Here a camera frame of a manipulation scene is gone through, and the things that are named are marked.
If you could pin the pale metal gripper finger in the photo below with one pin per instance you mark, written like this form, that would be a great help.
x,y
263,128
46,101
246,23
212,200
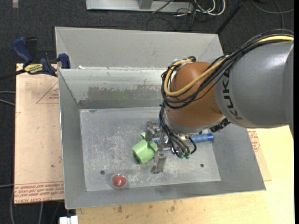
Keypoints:
x,y
159,163
148,135

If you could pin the brown cardboard board red print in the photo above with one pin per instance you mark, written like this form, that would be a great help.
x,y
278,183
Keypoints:
x,y
37,134

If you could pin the blue cylinder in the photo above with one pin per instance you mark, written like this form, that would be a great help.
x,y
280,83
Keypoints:
x,y
202,137

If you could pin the grey metal bin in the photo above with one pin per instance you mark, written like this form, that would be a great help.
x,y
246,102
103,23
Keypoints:
x,y
112,134

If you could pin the red disc in clear dome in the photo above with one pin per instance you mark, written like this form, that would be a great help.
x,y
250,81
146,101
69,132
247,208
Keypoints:
x,y
118,180

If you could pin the light green foam block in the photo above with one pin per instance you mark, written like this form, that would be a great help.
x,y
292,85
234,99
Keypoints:
x,y
143,151

